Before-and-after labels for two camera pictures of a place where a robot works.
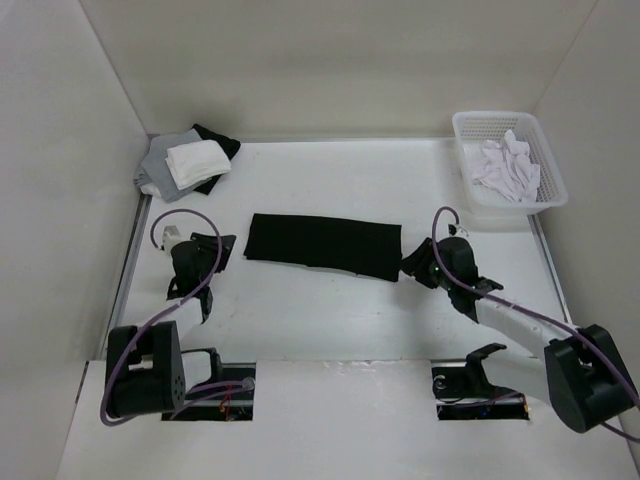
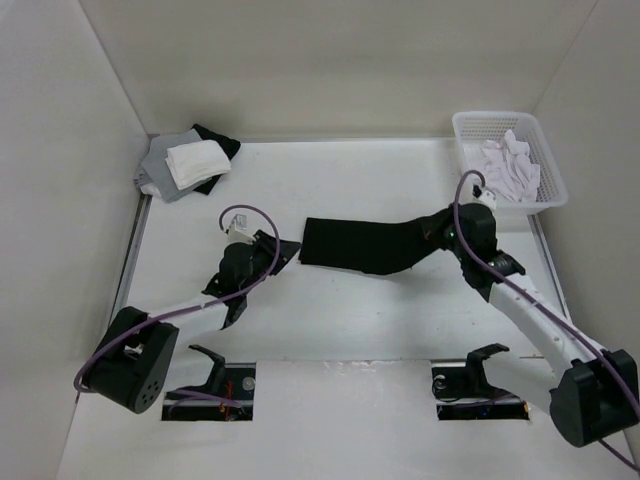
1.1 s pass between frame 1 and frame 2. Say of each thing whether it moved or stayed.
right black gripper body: moved
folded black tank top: stayed
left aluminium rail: stayed
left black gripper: moved
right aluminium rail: stayed
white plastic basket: stayed
